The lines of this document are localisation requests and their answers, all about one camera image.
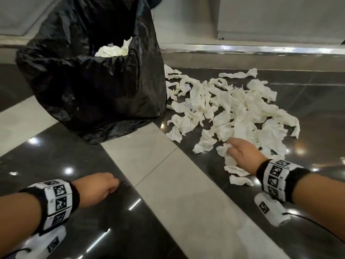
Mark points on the person's right hand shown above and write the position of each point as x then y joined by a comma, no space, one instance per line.
248,156

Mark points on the person's left hand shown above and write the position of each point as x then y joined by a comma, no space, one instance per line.
94,188

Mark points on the person's left fingers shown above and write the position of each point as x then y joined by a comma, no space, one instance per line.
111,183

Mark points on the person's right fingers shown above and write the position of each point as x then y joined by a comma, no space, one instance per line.
234,145

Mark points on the single white tissue piece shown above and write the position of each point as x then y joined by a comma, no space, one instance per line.
225,152

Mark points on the person's right forearm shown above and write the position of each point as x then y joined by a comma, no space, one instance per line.
323,202

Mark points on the person's left forearm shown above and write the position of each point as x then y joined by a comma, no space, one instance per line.
18,221

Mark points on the pile of white crumpled tissues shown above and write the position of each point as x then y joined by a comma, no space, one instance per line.
242,110

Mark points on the black wristband with marker tags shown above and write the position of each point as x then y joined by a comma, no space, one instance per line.
280,182
58,203

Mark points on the metal floor threshold strip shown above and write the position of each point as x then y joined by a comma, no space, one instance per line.
256,49

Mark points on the black plastic trash bag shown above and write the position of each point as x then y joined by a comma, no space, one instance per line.
80,88

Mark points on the white crumpled tissues inside bag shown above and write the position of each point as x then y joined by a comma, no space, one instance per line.
113,50

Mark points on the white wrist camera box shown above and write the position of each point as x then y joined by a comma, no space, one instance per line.
43,245
273,210

